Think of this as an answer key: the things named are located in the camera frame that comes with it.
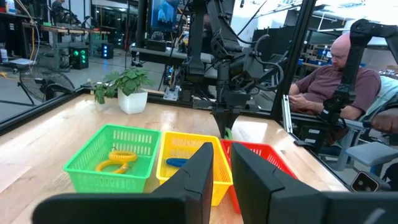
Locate black floor fan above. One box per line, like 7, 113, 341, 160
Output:
17, 63, 76, 106

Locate black square camera device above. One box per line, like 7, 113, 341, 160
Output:
351, 170, 380, 193

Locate person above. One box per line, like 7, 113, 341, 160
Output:
369, 107, 398, 134
51, 0, 67, 16
288, 32, 382, 121

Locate red plastic basket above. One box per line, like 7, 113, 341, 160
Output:
220, 139, 299, 215

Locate blue spring coil keychain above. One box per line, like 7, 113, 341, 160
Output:
165, 157, 190, 168

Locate grey office chair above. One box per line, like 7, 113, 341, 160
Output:
334, 74, 398, 175

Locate black labelled equipment box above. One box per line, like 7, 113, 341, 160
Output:
292, 111, 332, 149

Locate black box blue lights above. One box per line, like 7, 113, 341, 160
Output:
101, 42, 114, 60

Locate black computer monitor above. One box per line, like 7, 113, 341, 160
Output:
147, 0, 182, 34

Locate green artificial plant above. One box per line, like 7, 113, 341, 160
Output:
93, 67, 155, 115

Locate wooden workshop desk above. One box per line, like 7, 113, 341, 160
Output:
21, 21, 111, 69

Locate yellow spring coil keychain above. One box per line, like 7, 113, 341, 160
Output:
108, 150, 139, 162
95, 159, 131, 174

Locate green plastic basket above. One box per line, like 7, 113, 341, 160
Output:
63, 123, 162, 194

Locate yellow plastic basket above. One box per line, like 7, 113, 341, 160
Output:
155, 130, 233, 207

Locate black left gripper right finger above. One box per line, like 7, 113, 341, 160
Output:
230, 142, 326, 224

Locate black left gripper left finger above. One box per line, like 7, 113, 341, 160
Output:
150, 142, 215, 224

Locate computer tower green lights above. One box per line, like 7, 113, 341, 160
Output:
68, 45, 90, 70

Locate silver frame bracket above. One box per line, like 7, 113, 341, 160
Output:
281, 94, 294, 134

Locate grey side desk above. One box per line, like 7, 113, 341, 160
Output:
130, 45, 218, 82

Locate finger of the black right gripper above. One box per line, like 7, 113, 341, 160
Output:
212, 109, 228, 138
226, 108, 241, 138

